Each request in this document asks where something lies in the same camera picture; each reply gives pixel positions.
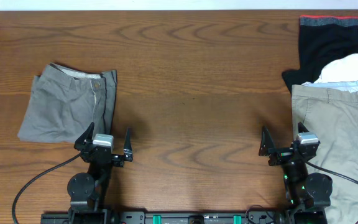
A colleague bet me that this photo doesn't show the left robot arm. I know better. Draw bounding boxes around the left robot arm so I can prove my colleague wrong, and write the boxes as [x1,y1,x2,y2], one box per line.
[67,123,133,212]

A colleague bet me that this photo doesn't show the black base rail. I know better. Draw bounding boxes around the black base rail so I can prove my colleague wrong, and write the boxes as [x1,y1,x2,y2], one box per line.
[40,208,328,224]

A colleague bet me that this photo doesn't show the black garment with red trim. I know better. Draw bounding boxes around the black garment with red trim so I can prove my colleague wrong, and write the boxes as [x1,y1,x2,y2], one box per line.
[282,15,358,90]

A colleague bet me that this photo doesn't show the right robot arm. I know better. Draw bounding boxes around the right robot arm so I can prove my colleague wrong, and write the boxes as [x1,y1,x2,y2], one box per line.
[259,123,333,211]

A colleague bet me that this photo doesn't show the folded grey shorts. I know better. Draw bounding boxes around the folded grey shorts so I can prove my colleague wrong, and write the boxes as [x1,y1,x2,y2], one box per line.
[17,63,117,143]

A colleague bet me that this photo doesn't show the white printed t-shirt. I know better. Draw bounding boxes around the white printed t-shirt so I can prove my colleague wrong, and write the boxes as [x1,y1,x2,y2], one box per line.
[302,54,358,93]

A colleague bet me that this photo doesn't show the khaki beige shorts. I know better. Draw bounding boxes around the khaki beige shorts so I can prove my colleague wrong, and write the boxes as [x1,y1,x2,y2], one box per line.
[291,83,358,224]

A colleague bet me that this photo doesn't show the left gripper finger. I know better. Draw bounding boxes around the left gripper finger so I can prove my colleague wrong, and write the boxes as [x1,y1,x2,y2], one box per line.
[124,127,132,152]
[74,122,94,151]

